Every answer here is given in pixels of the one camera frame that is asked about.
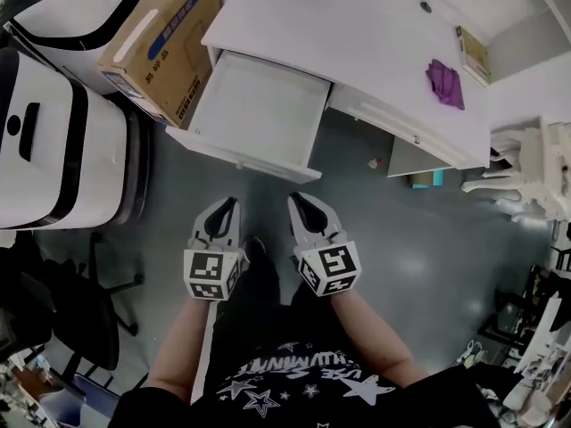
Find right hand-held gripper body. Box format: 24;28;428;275
292;233;362;299

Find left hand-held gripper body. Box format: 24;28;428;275
183;236;244;302

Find large white drawer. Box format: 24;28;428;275
165;49;334;185

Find person's right forearm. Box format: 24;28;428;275
328;290;430;391

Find person's left forearm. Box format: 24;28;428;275
146;299;216;406

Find white wide shallow drawer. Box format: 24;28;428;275
327;85;470;170

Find person's black shoe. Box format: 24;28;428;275
244;235;268;263

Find person's black trousers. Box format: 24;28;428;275
212;251;345;352

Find teal and tan box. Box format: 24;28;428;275
410;169;445;190

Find black office chair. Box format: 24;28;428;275
0;232;145;383

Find black star print shirt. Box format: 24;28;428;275
106;318;496;428

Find white machine with black trim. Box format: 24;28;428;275
8;0;153;97
0;46;151;232

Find purple cloth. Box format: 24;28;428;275
424;58;467;111

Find black metal stand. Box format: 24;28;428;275
477;288;539;348

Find brown cardboard box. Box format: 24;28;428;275
96;0;225;130

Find yellow green book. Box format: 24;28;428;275
454;25;493;85

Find cluttered white desk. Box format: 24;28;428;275
503;295;571;423

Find white hanging strap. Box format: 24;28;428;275
191;300;221;407

